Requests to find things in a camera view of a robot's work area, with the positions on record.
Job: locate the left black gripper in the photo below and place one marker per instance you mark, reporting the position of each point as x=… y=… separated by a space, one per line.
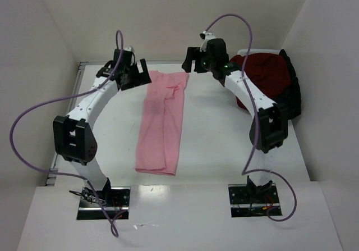
x=134 y=78

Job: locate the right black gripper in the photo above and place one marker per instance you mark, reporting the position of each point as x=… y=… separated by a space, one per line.
x=197 y=59

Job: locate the pink t-shirt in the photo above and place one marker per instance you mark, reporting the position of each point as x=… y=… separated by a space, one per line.
x=160 y=132

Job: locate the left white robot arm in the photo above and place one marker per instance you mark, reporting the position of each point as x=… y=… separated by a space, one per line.
x=73 y=134

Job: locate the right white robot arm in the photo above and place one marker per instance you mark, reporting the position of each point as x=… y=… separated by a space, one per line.
x=269 y=128

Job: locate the white laundry basket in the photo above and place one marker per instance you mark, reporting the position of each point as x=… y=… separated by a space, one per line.
x=243 y=52

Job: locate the dark red t-shirt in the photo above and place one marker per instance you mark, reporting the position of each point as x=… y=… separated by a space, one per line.
x=272 y=74

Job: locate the black t-shirt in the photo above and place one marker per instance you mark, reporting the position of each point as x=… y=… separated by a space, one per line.
x=291 y=97

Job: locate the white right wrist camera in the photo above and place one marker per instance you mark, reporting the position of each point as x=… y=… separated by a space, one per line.
x=206 y=35

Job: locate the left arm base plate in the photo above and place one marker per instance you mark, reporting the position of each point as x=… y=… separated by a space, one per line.
x=117 y=205

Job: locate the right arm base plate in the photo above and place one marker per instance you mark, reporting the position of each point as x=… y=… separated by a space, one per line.
x=243 y=205

